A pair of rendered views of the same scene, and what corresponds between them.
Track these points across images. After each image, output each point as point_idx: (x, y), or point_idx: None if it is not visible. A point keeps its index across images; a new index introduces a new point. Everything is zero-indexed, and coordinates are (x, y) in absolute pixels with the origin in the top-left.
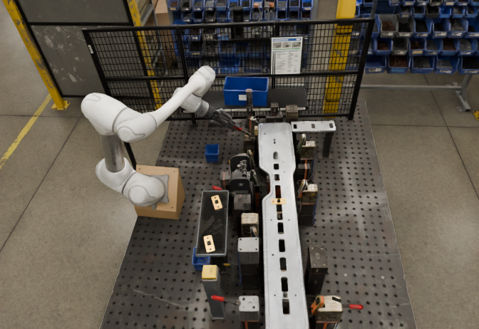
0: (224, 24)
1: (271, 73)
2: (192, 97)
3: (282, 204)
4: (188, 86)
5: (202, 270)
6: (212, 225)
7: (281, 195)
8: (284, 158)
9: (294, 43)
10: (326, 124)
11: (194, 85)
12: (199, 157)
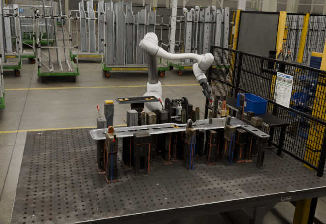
0: (258, 56)
1: (273, 101)
2: (197, 67)
3: (173, 127)
4: (190, 53)
5: None
6: (134, 99)
7: (180, 126)
8: (212, 125)
9: (288, 80)
10: (263, 134)
11: (194, 55)
12: None
